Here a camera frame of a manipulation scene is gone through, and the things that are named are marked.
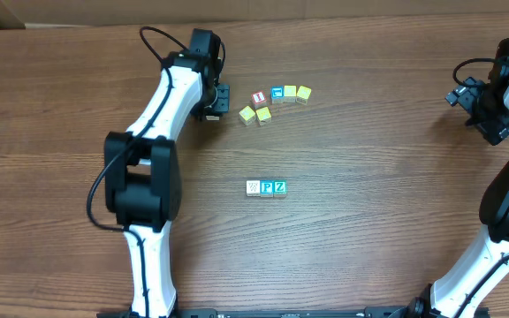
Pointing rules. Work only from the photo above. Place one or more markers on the yellow K block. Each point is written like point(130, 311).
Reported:
point(263, 116)

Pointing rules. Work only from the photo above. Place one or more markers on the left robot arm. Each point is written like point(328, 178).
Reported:
point(141, 174)

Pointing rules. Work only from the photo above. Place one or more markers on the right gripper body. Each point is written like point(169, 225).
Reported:
point(489, 109)

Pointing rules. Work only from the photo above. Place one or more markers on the blue L block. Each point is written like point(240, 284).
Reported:
point(277, 94)

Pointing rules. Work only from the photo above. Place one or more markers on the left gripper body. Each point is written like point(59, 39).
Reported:
point(217, 100)

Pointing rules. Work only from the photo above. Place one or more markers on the white picture block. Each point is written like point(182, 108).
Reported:
point(253, 188)

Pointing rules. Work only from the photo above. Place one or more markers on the green Z block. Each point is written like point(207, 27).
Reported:
point(280, 188)

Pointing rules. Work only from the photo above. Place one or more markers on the yellow block upper right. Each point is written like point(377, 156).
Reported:
point(303, 94)

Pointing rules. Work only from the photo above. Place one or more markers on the red I block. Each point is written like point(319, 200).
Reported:
point(259, 99)

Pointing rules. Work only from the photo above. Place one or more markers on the yellow block upper middle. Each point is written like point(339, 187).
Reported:
point(290, 93)

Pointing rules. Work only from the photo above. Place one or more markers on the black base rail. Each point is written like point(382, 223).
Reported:
point(367, 312)

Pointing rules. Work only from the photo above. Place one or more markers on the blue P block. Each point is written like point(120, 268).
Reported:
point(266, 188)

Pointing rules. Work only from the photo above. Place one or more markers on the yellow U block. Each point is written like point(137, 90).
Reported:
point(247, 115)

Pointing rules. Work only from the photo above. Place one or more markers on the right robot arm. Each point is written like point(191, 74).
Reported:
point(460, 292)

